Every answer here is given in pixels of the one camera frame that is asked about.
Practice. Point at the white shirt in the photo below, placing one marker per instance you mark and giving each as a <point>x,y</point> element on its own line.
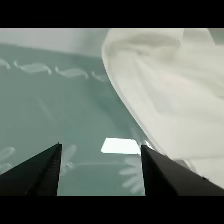
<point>173,93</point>

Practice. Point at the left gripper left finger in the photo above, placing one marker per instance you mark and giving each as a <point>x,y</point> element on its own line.
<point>40,176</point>

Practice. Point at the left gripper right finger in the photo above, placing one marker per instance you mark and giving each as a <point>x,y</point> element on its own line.
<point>166,180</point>

